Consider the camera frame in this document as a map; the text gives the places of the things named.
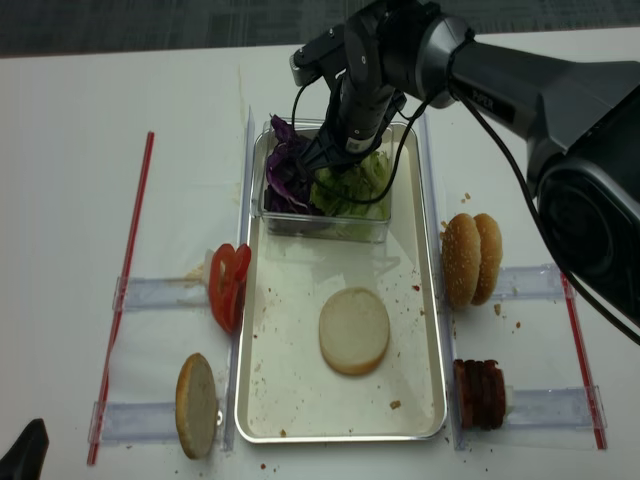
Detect clear pusher track upper left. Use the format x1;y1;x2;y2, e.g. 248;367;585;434
112;277;209;312

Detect standing bun bottom left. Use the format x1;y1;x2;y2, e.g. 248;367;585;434
175;353;218;460

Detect clear pusher track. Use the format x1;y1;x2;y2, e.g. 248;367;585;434
88;402;178;445
112;277;209;312
503;386;608;430
490;264;575;300

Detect red tomato slice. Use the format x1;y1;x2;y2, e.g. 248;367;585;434
208;243;236;333
227;244;252;287

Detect clear pusher track lower left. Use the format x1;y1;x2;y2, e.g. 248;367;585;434
88;402;178;445

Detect sesame bun top rear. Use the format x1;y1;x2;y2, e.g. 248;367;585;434
471;213;503;306

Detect stacked brown meat patties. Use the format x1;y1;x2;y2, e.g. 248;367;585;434
453;359;506;431

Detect clear pusher track lower right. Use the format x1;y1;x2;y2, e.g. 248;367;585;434
503;386;608;430

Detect red tomato slice front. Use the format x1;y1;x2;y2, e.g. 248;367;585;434
208;243;236;333

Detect red rail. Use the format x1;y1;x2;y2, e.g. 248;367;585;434
560;274;608;451
86;131;155;467

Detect red tomato slice rear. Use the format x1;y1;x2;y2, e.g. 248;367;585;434
227;244;252;287

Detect sesame bun top front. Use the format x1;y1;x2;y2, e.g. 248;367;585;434
441;213;481;309

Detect silver metal tray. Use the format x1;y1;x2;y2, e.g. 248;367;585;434
235;123;447;444

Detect clear pusher track upper right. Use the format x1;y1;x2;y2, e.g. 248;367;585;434
490;264;575;300

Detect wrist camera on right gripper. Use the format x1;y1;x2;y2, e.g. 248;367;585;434
289;25;347;90

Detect red rail right side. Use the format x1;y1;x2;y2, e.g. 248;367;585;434
560;274;608;451

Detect white pusher block patties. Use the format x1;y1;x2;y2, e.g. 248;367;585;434
504;385;514;417

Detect bun bottom on tray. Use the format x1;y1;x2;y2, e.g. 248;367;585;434
318;287;391;376

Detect purple cabbage leaves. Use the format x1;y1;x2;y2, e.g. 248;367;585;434
263;115;323;216

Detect red rail left side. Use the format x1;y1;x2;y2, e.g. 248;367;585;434
86;131;155;467

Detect sesame bun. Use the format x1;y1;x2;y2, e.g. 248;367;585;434
441;213;481;309
471;213;503;306

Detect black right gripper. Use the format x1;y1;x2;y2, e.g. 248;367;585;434
299;9;406;174

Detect clear plastic salad container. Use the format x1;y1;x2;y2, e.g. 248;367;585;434
253;115;393;244

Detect clear long divider left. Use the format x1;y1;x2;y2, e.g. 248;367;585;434
221;108;255;452

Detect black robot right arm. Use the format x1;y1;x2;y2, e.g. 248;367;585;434
290;1;639;318

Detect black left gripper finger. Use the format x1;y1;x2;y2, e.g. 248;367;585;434
0;418;49;480

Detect green lettuce shreds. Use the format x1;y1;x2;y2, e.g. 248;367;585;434
310;151;391;221

